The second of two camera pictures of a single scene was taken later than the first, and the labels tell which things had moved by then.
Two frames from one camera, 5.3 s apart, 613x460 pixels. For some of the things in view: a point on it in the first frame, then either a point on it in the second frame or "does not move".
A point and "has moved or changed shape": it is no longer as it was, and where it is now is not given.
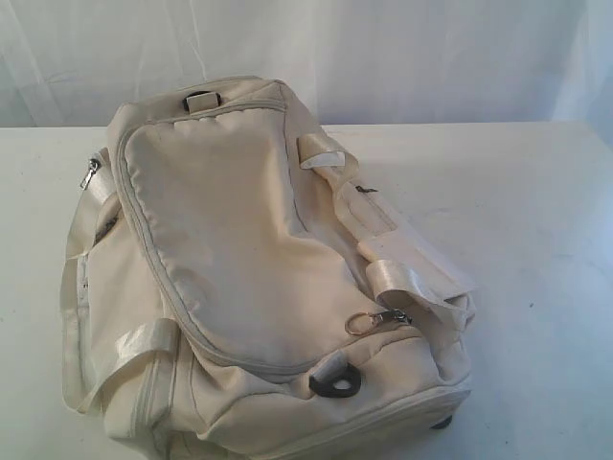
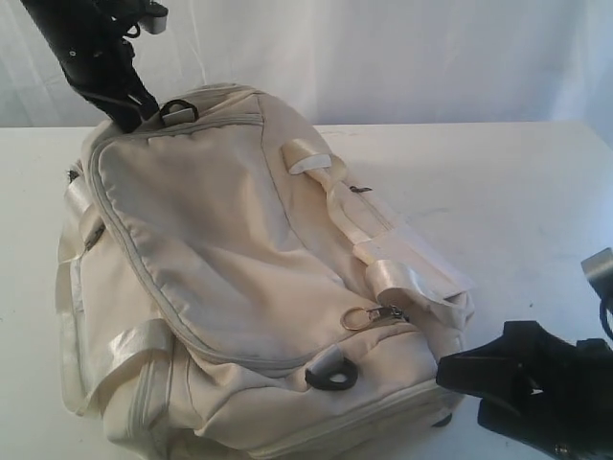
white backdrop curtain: (68, 64) does not move
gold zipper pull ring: (349, 318) has moved or changed shape
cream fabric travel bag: (235, 289) does not move
